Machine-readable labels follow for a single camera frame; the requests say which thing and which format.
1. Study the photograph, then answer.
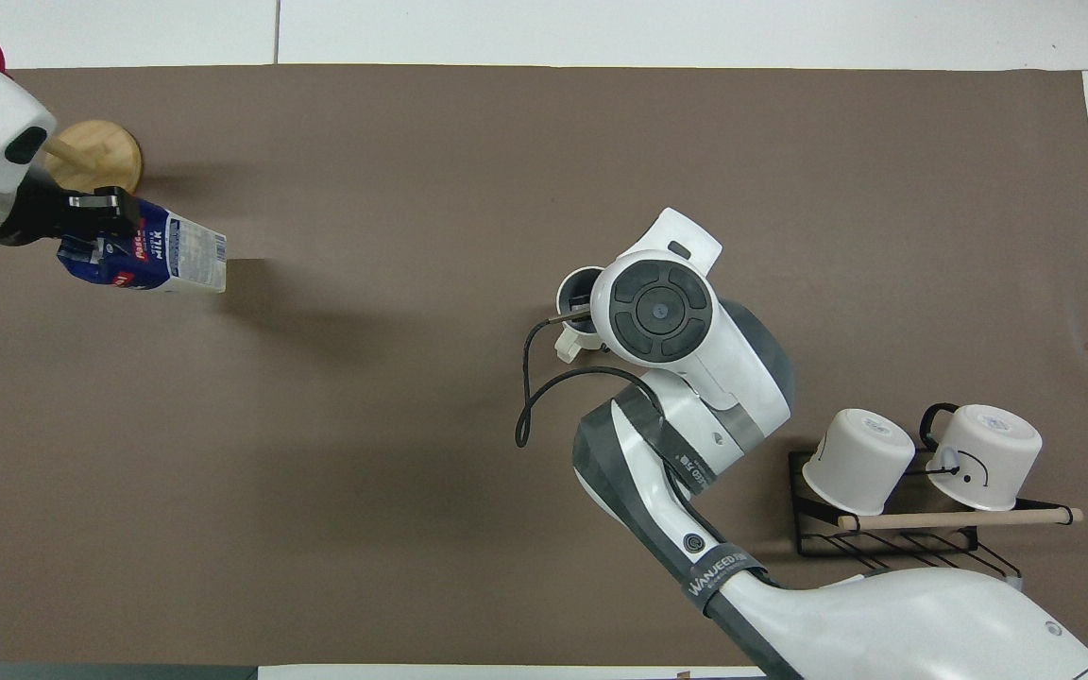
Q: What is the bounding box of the round wooden peg stand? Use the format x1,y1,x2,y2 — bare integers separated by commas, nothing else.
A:
42,119,145,196

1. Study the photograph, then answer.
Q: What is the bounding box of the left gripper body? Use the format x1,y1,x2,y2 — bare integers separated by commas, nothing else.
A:
0,164,84,249

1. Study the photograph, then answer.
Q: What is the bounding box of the small white cup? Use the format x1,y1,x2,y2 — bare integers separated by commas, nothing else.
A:
554,266,615,366

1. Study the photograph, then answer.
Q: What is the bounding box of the black wire cup rack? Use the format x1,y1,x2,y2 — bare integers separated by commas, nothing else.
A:
787,448,1086,580

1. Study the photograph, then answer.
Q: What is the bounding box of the black cable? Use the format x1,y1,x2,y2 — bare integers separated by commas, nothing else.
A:
514,314,670,451

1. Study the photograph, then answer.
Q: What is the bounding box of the blue and white milk carton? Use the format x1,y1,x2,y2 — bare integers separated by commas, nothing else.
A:
56,195,229,295

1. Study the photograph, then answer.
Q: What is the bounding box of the white cup with black handle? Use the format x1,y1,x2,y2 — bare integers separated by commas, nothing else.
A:
919,402,1044,513

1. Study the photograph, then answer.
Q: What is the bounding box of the plain white cup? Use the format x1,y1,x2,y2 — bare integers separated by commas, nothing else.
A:
801,407,917,518

